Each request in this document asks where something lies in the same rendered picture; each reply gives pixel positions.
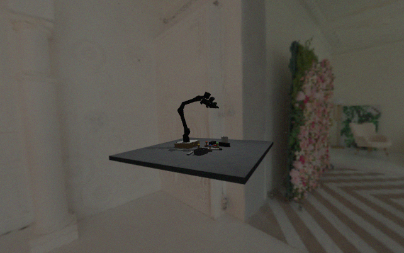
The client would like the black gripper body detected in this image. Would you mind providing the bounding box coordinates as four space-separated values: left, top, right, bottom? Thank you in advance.
205 100 212 108

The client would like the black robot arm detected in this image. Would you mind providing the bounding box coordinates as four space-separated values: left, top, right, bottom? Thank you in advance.
177 92 215 142

